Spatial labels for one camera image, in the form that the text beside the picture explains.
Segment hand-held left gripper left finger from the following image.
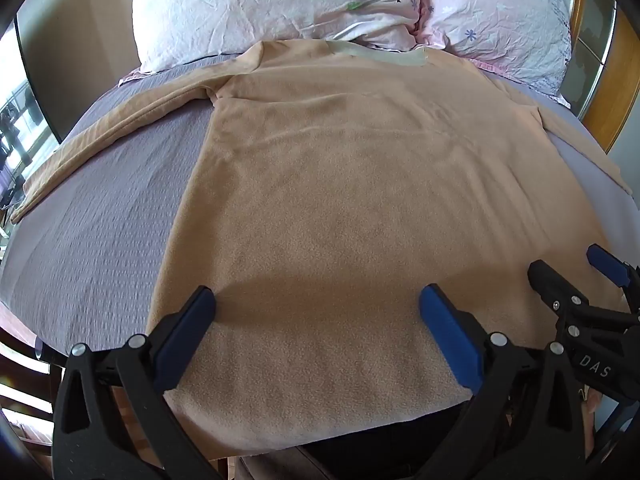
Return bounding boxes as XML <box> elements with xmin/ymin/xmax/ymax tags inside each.
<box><xmin>52</xmin><ymin>286</ymin><xmax>221</xmax><ymax>480</ymax></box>

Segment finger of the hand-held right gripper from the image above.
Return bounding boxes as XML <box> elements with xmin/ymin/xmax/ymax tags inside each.
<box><xmin>587</xmin><ymin>243</ymin><xmax>640</xmax><ymax>311</ymax></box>
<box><xmin>527</xmin><ymin>259</ymin><xmax>597</xmax><ymax>322</ymax></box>

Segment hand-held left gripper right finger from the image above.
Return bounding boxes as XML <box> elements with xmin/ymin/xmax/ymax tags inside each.
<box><xmin>415</xmin><ymin>284</ymin><xmax>587</xmax><ymax>480</ymax></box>

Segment tan long-sleeve fleece shirt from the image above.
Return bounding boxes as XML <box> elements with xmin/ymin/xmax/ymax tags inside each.
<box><xmin>10</xmin><ymin>37</ymin><xmax>634</xmax><ymax>461</ymax></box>

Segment person's dark pants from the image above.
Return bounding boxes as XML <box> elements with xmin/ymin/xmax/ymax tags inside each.
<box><xmin>235</xmin><ymin>402</ymin><xmax>481</xmax><ymax>480</ymax></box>

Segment grey textured bed sheet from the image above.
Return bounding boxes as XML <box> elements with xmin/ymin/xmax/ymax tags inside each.
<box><xmin>0</xmin><ymin>52</ymin><xmax>640</xmax><ymax>361</ymax></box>

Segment wooden headboard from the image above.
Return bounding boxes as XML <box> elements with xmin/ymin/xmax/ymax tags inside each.
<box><xmin>569</xmin><ymin>0</ymin><xmax>640</xmax><ymax>154</ymax></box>

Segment bright window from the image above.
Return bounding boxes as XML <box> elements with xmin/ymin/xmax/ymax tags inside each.
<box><xmin>0</xmin><ymin>79</ymin><xmax>57</xmax><ymax>213</ymax></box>

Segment pink floral pillow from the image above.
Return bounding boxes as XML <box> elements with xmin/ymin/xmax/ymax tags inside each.
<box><xmin>416</xmin><ymin>0</ymin><xmax>572</xmax><ymax>109</ymax></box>

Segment white floral pillow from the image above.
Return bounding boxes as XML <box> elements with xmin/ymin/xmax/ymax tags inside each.
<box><xmin>132</xmin><ymin>0</ymin><xmax>427</xmax><ymax>74</ymax></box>

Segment dark wooden furniture frame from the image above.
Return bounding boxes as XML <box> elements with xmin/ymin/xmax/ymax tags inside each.
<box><xmin>0</xmin><ymin>310</ymin><xmax>68</xmax><ymax>480</ymax></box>

